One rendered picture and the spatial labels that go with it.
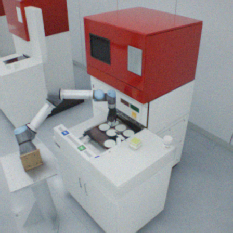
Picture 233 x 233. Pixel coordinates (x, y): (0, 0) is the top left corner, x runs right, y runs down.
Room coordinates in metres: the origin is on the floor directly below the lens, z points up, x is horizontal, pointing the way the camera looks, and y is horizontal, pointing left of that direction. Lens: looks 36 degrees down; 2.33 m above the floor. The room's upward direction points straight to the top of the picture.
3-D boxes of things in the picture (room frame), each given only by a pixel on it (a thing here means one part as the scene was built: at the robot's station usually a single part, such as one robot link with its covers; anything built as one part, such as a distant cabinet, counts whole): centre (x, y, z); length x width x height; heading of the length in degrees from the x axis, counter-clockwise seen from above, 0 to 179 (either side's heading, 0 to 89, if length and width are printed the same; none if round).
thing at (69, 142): (1.61, 0.39, 0.89); 0.55 x 0.09 x 0.14; 41
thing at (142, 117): (2.09, 0.02, 1.02); 0.82 x 0.03 x 0.40; 41
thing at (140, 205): (1.67, 0.09, 0.41); 0.97 x 0.64 x 0.82; 41
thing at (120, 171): (1.44, -0.11, 0.89); 0.62 x 0.35 x 0.14; 131
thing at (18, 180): (1.46, 0.77, 0.75); 0.45 x 0.44 x 0.13; 122
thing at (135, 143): (1.53, -0.13, 1.00); 0.07 x 0.07 x 0.07; 50
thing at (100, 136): (1.80, 0.07, 0.90); 0.34 x 0.34 x 0.01; 41
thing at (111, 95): (1.90, 0.07, 1.21); 0.09 x 0.08 x 0.11; 92
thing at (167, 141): (1.52, -0.38, 1.01); 0.07 x 0.07 x 0.10
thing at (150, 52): (2.30, -0.21, 1.52); 0.81 x 0.75 x 0.59; 41
